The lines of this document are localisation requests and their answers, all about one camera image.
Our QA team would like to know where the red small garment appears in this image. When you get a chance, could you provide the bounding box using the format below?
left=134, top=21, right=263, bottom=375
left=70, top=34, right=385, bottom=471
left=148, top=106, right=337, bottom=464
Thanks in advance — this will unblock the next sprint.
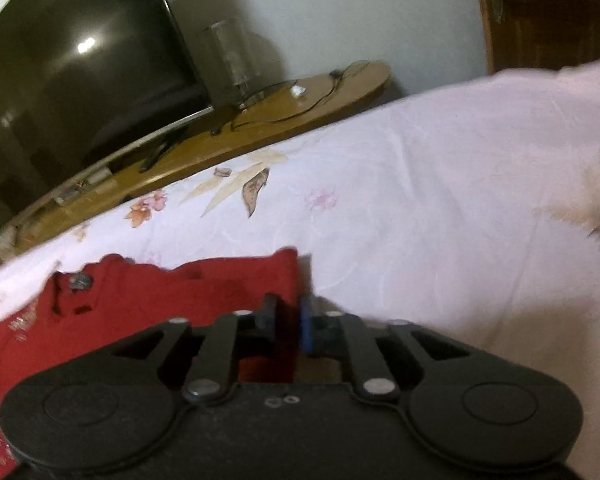
left=0, top=248, right=302, bottom=479

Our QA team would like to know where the white floral bed sheet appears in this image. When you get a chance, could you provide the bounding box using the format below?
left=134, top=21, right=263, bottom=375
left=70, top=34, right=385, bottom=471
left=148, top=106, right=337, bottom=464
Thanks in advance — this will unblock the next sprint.
left=0, top=61, right=600, bottom=479

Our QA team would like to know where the wooden TV console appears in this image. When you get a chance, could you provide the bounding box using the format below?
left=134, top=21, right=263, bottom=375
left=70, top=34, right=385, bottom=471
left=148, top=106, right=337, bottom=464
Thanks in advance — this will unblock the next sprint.
left=12, top=61, right=391, bottom=254

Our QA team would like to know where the black curved television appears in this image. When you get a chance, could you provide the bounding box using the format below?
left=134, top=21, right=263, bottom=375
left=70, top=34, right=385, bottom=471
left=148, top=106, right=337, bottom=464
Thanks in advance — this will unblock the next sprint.
left=0, top=0, right=211, bottom=228

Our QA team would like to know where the small white object on console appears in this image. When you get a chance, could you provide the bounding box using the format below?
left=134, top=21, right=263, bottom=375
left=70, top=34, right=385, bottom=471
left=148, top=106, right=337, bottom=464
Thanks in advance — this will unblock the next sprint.
left=290, top=84, right=306, bottom=98

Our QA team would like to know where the dark wooden door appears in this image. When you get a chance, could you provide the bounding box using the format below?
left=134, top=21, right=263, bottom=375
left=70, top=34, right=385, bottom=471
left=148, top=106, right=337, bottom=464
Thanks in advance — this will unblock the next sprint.
left=479, top=0, right=600, bottom=74

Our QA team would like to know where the black cable on console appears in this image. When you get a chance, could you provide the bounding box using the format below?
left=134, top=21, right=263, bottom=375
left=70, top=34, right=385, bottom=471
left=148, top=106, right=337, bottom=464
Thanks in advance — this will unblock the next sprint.
left=209, top=58, right=373, bottom=137

